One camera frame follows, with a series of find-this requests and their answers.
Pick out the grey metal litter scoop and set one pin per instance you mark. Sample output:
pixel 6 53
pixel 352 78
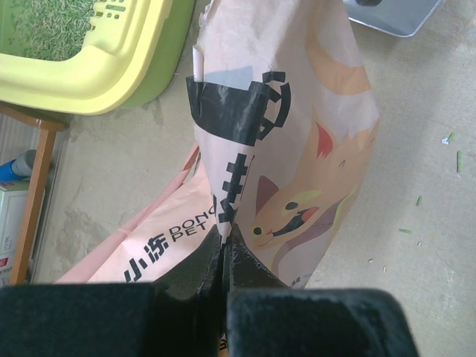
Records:
pixel 400 18

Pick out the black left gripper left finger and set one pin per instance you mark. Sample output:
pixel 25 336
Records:
pixel 179 314

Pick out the pink cat litter bag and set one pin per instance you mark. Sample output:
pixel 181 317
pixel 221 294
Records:
pixel 285 122

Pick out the green litter granules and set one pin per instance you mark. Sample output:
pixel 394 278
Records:
pixel 44 30

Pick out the yellow green litter box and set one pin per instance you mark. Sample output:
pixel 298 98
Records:
pixel 128 58

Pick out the white rectangular box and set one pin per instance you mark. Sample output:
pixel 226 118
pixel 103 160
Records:
pixel 13 199

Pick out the wooden shelf rack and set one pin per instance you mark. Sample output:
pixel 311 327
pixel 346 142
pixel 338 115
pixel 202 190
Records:
pixel 48 128

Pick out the blue grey bottle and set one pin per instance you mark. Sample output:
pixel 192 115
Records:
pixel 20 168

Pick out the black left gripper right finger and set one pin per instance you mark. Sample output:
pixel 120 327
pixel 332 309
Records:
pixel 264 317

